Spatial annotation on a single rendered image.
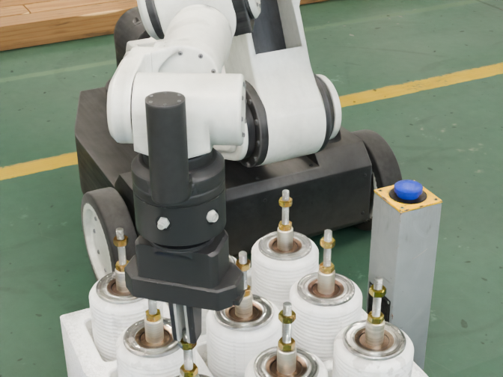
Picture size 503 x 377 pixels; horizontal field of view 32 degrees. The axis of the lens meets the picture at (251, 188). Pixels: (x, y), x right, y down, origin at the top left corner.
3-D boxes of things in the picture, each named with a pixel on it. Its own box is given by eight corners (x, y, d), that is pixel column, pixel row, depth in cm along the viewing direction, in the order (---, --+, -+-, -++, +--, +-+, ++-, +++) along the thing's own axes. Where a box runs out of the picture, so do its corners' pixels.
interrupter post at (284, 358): (300, 372, 100) (301, 349, 98) (283, 379, 99) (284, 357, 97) (289, 360, 102) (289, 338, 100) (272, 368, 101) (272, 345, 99)
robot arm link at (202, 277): (256, 274, 91) (256, 172, 85) (227, 328, 83) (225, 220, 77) (144, 256, 94) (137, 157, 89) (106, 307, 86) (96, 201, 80)
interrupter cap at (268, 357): (332, 376, 99) (332, 372, 99) (277, 401, 96) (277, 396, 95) (294, 341, 105) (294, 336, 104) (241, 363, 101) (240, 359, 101)
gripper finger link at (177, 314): (188, 327, 93) (186, 279, 90) (177, 345, 91) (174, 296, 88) (174, 325, 94) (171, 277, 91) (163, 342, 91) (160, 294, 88)
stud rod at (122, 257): (126, 275, 115) (122, 226, 111) (129, 280, 114) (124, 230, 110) (119, 277, 114) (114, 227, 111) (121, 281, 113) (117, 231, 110)
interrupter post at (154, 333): (141, 343, 105) (140, 322, 103) (150, 332, 107) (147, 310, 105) (160, 347, 104) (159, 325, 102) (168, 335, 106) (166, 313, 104)
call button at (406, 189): (388, 194, 124) (388, 182, 123) (411, 188, 126) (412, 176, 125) (403, 207, 121) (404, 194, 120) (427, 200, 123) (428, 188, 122)
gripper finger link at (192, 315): (186, 346, 90) (183, 298, 87) (196, 328, 93) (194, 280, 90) (200, 349, 90) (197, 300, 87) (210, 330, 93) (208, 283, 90)
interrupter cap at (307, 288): (296, 307, 111) (296, 303, 111) (297, 274, 118) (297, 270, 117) (356, 309, 111) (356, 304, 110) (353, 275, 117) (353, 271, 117)
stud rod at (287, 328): (288, 361, 99) (289, 307, 95) (280, 358, 99) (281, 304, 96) (292, 356, 100) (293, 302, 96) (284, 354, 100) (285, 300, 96)
